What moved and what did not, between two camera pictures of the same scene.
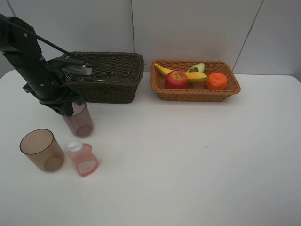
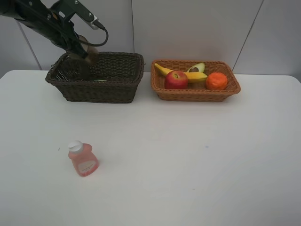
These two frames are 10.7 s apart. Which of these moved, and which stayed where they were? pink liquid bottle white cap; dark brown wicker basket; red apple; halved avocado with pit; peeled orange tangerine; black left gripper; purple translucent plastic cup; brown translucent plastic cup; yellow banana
Moved: brown translucent plastic cup; black left gripper; purple translucent plastic cup
Stayed: dark brown wicker basket; yellow banana; pink liquid bottle white cap; peeled orange tangerine; red apple; halved avocado with pit
